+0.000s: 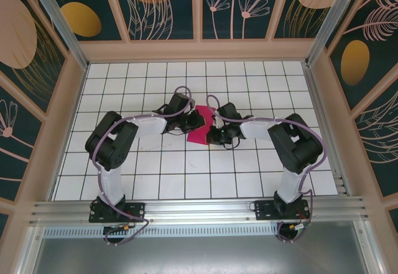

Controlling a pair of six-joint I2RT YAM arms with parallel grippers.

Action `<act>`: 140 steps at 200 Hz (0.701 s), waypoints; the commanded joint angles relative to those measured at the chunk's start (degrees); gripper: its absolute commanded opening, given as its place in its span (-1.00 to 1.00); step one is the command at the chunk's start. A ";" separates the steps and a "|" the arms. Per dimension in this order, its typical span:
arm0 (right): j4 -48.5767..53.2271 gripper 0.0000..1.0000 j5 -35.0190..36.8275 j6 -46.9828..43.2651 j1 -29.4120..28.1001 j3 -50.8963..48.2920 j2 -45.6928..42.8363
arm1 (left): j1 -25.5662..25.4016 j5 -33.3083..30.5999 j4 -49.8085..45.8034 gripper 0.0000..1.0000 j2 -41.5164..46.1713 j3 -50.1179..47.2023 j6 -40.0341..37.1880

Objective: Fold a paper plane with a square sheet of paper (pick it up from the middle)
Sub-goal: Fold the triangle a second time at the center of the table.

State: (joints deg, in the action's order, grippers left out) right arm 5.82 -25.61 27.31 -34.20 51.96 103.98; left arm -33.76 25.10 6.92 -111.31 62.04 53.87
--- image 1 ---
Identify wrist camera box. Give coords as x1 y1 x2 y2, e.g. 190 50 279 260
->
167 91 196 117
216 101 243 122

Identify aluminium side rail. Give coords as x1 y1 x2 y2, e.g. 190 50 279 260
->
303 62 353 198

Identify wall panel orange oval fern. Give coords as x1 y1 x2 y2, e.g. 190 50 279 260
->
325 0 398 111

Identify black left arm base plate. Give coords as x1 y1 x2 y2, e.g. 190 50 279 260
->
89 201 146 224

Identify perforated metal cable tray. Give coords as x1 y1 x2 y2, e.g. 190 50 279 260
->
43 226 280 238

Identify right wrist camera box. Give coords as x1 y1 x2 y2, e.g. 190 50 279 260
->
216 101 243 122

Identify wall panel single flower outline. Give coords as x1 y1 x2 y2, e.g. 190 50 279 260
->
0 68 44 203

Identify pink cloth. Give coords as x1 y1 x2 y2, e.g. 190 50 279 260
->
186 104 220 147

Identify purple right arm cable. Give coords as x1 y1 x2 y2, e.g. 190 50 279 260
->
206 94 327 244

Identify wall panel orange circle leaves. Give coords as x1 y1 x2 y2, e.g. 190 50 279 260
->
110 0 200 42

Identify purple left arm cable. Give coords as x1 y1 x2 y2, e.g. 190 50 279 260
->
88 86 193 247

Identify wall panel pink flowers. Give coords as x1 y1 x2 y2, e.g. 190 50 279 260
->
201 0 276 41

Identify wall panel large pink circle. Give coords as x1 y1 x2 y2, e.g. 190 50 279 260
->
0 0 68 116

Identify long aluminium base rail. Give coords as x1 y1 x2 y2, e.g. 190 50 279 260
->
29 195 371 226

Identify brushed grey metal sheet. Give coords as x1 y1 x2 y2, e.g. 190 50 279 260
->
29 235 379 274

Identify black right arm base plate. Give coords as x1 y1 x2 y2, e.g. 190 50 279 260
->
253 199 310 222

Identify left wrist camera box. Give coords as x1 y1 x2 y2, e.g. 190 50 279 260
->
167 91 196 117

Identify aluminium corner post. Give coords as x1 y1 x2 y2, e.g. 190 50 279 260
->
24 0 90 70
305 0 366 67

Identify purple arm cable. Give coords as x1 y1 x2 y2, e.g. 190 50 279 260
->
88 86 193 247
206 94 327 244

